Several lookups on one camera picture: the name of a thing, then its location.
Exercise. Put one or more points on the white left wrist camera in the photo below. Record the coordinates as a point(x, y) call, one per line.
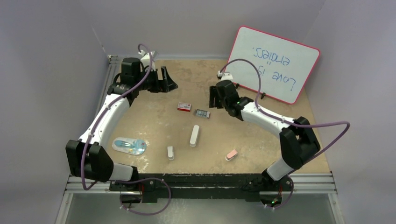
point(145, 57)

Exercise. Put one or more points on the long white stapler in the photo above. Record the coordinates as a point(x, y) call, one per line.
point(194, 136)

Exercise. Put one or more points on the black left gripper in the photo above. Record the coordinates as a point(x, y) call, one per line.
point(165, 85)

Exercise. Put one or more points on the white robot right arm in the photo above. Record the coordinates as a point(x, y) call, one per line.
point(298, 142)

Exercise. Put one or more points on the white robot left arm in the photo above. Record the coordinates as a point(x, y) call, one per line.
point(87, 156)

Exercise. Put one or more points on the pink framed whiteboard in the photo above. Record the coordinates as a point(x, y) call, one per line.
point(270, 64)

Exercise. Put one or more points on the red white staple box sleeve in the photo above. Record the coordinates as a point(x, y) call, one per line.
point(184, 107)

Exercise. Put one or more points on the blue hair clip package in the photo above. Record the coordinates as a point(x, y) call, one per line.
point(129, 146)

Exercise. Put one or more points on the aluminium frame rails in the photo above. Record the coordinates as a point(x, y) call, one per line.
point(301, 184)

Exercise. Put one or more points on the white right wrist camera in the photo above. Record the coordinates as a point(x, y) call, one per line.
point(222, 75)

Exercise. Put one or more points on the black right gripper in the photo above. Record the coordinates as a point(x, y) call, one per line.
point(214, 93)

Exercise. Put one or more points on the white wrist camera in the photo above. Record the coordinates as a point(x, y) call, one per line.
point(145, 57)
point(222, 75)

